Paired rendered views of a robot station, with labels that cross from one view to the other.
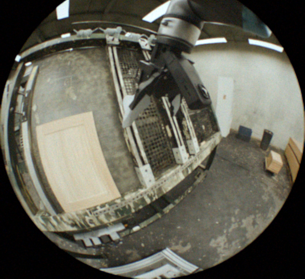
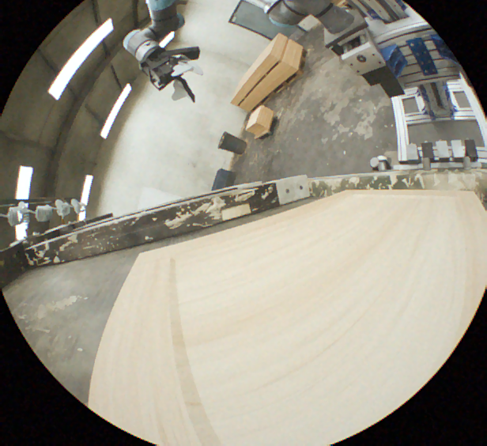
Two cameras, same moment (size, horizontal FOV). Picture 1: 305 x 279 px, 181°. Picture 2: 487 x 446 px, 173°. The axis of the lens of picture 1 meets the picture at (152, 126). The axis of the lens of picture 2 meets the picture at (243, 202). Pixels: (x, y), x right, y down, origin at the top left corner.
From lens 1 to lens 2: 0.54 m
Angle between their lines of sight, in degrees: 52
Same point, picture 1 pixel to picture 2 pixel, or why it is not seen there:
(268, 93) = (171, 137)
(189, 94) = (193, 49)
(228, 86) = (153, 198)
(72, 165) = (356, 233)
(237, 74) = (138, 182)
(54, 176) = (466, 234)
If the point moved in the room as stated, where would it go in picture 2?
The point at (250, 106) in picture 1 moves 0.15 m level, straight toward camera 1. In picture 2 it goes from (185, 171) to (185, 171)
